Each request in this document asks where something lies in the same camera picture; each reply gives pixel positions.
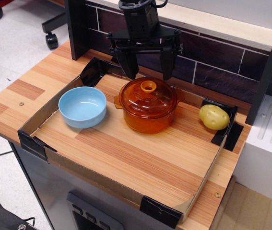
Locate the cardboard fence with black tape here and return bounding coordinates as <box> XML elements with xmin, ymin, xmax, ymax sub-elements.
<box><xmin>18</xmin><ymin>58</ymin><xmax>250</xmax><ymax>230</ymax></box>

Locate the black office chair base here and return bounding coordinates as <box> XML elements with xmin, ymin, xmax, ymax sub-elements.
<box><xmin>42</xmin><ymin>12</ymin><xmax>67</xmax><ymax>50</ymax></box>

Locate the light blue bowl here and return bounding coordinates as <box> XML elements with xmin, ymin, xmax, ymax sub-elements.
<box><xmin>58</xmin><ymin>86</ymin><xmax>106</xmax><ymax>129</ymax></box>

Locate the white toy sink unit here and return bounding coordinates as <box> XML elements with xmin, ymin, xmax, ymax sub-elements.
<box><xmin>234</xmin><ymin>95</ymin><xmax>272</xmax><ymax>199</ymax></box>

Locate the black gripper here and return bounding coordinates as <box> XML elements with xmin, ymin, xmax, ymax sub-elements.
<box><xmin>107</xmin><ymin>4</ymin><xmax>183</xmax><ymax>81</ymax></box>

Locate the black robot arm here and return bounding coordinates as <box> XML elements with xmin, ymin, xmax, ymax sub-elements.
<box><xmin>107</xmin><ymin>0</ymin><xmax>183</xmax><ymax>81</ymax></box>

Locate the orange transparent pot lid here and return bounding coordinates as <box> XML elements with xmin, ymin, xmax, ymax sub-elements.
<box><xmin>118</xmin><ymin>78</ymin><xmax>185</xmax><ymax>117</ymax></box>

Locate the orange transparent pot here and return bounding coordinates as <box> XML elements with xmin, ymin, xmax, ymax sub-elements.
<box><xmin>114</xmin><ymin>96</ymin><xmax>177</xmax><ymax>134</ymax></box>

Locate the yellow plastic potato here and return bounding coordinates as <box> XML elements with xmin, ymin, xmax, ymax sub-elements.
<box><xmin>199</xmin><ymin>104</ymin><xmax>230</xmax><ymax>130</ymax></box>

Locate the black oven control panel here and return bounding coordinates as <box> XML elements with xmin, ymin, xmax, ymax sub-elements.
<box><xmin>67</xmin><ymin>190</ymin><xmax>125</xmax><ymax>230</ymax></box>

